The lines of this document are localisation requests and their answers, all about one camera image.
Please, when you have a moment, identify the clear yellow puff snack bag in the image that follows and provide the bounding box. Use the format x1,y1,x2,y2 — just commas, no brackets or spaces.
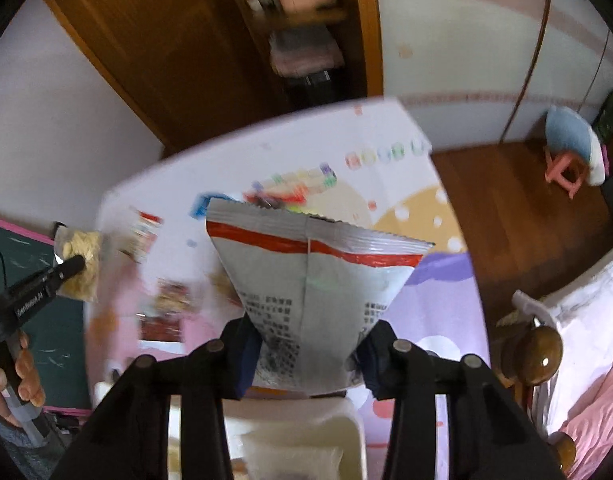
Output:
54,224,104,302

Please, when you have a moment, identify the white orange snack packet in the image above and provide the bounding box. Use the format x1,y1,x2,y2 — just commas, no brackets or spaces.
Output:
121,209,163,263

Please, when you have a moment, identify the white red snack bag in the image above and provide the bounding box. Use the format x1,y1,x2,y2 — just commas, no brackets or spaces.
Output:
206,197,433,394

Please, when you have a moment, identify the round brown cake packet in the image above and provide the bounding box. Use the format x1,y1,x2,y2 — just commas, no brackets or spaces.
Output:
154,280,192,314

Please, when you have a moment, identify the person's left hand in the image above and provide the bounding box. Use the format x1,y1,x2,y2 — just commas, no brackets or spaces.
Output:
0,329,47,428

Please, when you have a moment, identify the wooden bedpost knob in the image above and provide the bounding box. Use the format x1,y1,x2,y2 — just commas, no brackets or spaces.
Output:
500,326,564,387

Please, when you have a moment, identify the pink blanket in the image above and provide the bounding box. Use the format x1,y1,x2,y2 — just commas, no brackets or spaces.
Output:
561,366,613,479

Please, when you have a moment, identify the dark red snack bar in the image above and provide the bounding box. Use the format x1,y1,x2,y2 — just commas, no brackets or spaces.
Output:
138,313,183,342

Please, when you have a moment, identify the cartoon patterned table mat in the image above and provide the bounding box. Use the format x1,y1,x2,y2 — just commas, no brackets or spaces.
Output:
85,99,489,384

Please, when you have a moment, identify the white pillow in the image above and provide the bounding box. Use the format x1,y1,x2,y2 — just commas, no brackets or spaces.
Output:
512,248,613,436

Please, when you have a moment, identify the white plastic storage bin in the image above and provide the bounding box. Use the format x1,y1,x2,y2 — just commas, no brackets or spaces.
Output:
92,381,367,480

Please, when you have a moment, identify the blue snack packet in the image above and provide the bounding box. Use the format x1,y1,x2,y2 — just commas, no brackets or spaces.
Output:
189,193,235,220

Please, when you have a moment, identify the pink plastic stool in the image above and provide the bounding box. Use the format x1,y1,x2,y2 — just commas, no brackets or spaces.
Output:
544,148,589,200

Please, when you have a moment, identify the pile of colourful candies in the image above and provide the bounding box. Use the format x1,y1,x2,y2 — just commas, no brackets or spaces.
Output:
244,162,338,212

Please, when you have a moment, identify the blue white cushion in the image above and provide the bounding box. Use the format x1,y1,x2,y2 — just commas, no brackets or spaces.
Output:
545,106,606,186

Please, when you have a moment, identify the brown wooden door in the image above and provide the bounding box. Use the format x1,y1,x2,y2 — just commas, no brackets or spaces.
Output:
44,0,288,154

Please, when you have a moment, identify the pastel sliding wardrobe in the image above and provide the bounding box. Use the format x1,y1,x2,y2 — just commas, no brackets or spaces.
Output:
378,0,613,150

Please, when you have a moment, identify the stack of folded papers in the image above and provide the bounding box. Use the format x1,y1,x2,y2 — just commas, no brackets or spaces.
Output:
268,26,345,78

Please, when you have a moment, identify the wooden corner shelf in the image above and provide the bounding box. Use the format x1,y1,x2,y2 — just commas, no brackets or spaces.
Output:
235,0,384,110

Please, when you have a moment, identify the green chalkboard pink frame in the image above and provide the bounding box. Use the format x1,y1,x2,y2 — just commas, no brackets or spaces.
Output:
0,219,92,420

